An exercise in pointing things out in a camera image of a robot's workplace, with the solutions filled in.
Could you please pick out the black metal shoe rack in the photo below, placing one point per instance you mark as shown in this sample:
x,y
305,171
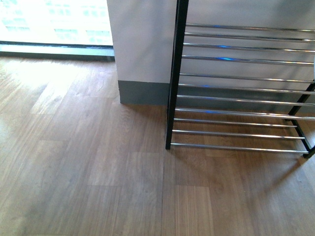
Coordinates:
x,y
240,77

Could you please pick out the dark window frame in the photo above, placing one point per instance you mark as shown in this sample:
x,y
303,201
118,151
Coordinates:
x,y
57,51

